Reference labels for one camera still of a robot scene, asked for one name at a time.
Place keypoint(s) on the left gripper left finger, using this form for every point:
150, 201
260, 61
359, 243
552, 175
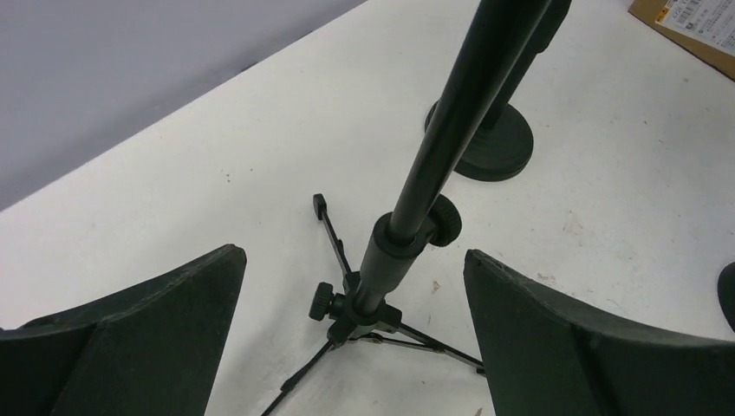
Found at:
151, 349

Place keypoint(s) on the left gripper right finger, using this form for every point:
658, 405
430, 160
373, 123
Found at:
547, 353

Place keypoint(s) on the black tripod shock-mount stand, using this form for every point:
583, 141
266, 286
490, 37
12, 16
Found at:
423, 215

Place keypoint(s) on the black clip microphone stand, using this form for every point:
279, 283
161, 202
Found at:
503, 143

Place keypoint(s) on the brown cardboard box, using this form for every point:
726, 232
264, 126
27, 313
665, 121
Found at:
704, 28

